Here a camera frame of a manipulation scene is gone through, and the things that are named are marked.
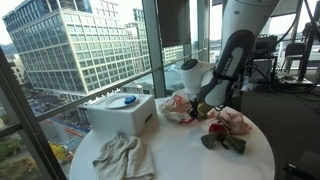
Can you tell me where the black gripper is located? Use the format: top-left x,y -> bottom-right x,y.
187,98 -> 203,120

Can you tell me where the brown object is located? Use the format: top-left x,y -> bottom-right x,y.
216,113 -> 232,130

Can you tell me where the blue round object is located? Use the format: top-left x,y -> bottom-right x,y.
123,95 -> 138,105

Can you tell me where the grey window pillar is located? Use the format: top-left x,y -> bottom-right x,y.
142,0 -> 168,99

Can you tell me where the white rectangular box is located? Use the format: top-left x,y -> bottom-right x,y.
86,92 -> 158,137

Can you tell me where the white plate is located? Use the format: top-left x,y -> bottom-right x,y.
103,94 -> 140,110

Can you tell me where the beige crumpled towel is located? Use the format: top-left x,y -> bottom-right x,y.
92,132 -> 157,180

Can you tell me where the dark window blind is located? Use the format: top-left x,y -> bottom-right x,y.
156,0 -> 192,48

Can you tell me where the grey window handrail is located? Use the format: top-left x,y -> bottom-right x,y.
0,49 -> 214,138

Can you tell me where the grey office chair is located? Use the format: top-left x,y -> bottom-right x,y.
280,42 -> 306,72

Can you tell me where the glass office building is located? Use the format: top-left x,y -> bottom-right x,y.
2,0 -> 152,101

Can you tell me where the black tripod stand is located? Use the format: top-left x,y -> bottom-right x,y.
297,0 -> 320,85

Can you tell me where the yellowish wrist camera block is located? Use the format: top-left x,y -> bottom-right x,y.
196,101 -> 214,121

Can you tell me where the dark window frame post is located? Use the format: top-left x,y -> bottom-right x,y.
0,48 -> 68,180

